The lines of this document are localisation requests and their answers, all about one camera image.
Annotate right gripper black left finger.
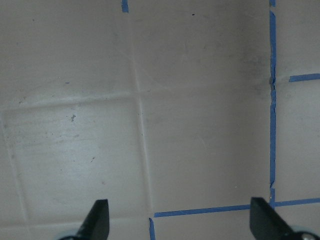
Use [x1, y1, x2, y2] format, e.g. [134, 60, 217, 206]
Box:
[76, 199, 110, 240]

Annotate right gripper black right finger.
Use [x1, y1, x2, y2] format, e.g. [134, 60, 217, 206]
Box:
[249, 197, 320, 240]

